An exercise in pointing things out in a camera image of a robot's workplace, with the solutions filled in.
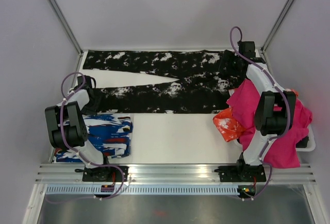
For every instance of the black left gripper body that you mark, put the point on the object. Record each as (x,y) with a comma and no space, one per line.
(92,106)

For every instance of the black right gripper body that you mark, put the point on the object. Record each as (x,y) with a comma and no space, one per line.
(232,57)

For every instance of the black white splattered trousers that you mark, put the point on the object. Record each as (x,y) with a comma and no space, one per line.
(198,86)

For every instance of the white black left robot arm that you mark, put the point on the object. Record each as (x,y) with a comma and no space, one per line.
(67,130)

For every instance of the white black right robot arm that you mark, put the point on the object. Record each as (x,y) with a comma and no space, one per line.
(273,119)

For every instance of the blue white patterned folded trousers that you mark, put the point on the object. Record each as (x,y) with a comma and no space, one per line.
(110,133)

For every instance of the pink garment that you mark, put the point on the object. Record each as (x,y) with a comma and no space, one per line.
(282,153)

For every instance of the orange white garment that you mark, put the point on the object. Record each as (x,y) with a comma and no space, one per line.
(227,125)

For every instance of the white laundry basket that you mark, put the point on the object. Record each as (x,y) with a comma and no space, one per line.
(308,146)

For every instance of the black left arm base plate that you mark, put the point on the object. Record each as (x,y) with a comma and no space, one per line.
(121,172)

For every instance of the right aluminium frame post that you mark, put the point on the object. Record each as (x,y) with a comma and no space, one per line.
(280,19)

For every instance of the aluminium frame post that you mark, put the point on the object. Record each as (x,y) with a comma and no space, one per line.
(280,19)
(68,31)

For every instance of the aluminium mounting rail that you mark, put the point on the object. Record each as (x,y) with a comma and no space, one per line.
(57,173)

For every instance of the white slotted cable duct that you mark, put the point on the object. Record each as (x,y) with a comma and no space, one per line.
(143,189)

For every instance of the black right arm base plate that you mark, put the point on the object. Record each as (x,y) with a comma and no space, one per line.
(241,174)

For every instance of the left aluminium frame post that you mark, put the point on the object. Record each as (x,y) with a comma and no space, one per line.
(68,31)

